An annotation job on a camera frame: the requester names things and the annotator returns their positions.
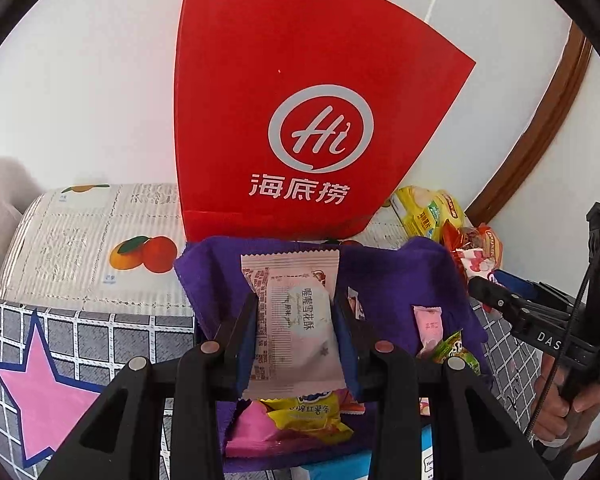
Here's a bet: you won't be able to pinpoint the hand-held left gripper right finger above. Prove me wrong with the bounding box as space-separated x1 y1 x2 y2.
330 296 546 480

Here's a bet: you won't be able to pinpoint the red white heart print packet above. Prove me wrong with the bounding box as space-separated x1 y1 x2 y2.
454 246 501 286

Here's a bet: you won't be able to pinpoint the green candy packet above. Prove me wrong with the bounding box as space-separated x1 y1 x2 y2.
431 330 482 376

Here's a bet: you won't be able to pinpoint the pale pink white snack packet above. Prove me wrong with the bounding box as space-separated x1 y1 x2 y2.
240 252 346 402

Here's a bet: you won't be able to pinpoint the red paper bag white handles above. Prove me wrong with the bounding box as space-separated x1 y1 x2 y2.
172 0 477 248

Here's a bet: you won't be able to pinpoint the blue flat box white label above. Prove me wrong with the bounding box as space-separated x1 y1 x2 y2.
257 422 437 480

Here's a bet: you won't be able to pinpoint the purple felt cloth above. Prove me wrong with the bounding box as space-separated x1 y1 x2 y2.
174 236 493 461

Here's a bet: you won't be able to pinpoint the small white purple packet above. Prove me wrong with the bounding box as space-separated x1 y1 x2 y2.
347 287 367 321

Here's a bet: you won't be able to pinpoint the grey checked blanket pink star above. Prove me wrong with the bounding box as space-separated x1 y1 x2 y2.
0 295 551 480

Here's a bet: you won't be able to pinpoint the brown door frame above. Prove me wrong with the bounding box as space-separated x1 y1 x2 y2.
464 22 593 226

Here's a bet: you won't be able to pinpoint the small pink candy packet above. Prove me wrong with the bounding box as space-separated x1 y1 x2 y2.
413 305 447 359

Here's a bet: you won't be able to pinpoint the yellow snack packet blue logo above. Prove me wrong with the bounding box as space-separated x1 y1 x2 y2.
259 392 355 445

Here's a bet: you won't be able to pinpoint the yellow green chip bag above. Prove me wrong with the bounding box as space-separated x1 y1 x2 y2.
391 186 448 241

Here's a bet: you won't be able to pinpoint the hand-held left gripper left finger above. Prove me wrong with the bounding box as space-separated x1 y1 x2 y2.
37 292 258 480

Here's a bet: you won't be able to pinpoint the bright pink snack packet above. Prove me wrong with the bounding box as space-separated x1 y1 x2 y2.
224 400 306 458

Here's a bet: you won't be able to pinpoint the orange snack bag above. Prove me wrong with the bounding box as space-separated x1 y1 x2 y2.
440 222 504 271

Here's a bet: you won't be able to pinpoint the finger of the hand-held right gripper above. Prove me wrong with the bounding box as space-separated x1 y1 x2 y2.
492 269 576 311
467 276 531 330

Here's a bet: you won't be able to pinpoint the person's right hand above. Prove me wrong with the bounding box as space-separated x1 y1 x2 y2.
536 352 600 447

